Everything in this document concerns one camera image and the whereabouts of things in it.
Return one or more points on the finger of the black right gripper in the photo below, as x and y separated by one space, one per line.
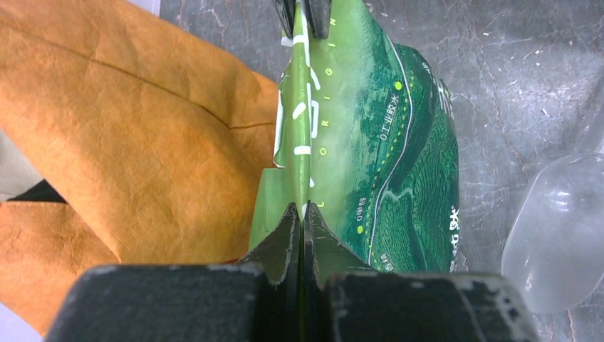
285 10
318 16

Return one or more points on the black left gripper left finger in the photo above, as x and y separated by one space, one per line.
254 299

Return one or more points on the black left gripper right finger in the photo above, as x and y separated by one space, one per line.
349 301

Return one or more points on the green cat litter bag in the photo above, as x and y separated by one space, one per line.
364 130

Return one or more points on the orange paper shopping bag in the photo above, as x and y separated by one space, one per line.
154 139

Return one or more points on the clear plastic litter scoop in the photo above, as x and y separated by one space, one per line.
554 251

